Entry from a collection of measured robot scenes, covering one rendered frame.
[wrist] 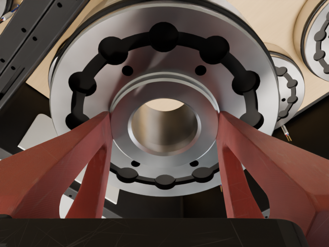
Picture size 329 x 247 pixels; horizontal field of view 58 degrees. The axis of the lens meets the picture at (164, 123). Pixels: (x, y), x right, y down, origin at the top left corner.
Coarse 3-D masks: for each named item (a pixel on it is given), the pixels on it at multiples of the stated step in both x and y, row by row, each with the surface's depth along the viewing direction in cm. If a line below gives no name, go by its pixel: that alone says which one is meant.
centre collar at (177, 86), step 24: (168, 72) 12; (120, 96) 12; (144, 96) 12; (168, 96) 12; (192, 96) 12; (120, 120) 13; (216, 120) 13; (120, 144) 13; (144, 144) 14; (192, 144) 13
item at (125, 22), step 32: (160, 0) 11; (96, 32) 11; (128, 32) 11; (160, 32) 11; (192, 32) 11; (224, 32) 11; (64, 64) 12; (96, 64) 12; (128, 64) 12; (160, 64) 12; (192, 64) 12; (224, 64) 12; (256, 64) 12; (64, 96) 12; (96, 96) 12; (224, 96) 12; (256, 96) 13; (64, 128) 13; (256, 128) 14; (128, 160) 15; (160, 192) 16; (192, 192) 16
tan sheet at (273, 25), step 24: (96, 0) 29; (240, 0) 29; (264, 0) 29; (288, 0) 29; (72, 24) 31; (264, 24) 30; (288, 24) 30; (288, 48) 32; (48, 96) 36; (312, 96) 35
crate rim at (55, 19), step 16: (64, 0) 20; (80, 0) 20; (48, 16) 20; (64, 16) 20; (32, 32) 21; (48, 32) 21; (32, 48) 22; (16, 64) 23; (32, 64) 23; (0, 80) 24; (16, 80) 24; (0, 96) 26; (0, 144) 28; (112, 208) 34
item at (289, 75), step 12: (276, 60) 29; (288, 60) 30; (288, 72) 30; (300, 72) 30; (288, 84) 31; (300, 84) 31; (288, 96) 32; (300, 96) 32; (288, 108) 33; (288, 120) 34
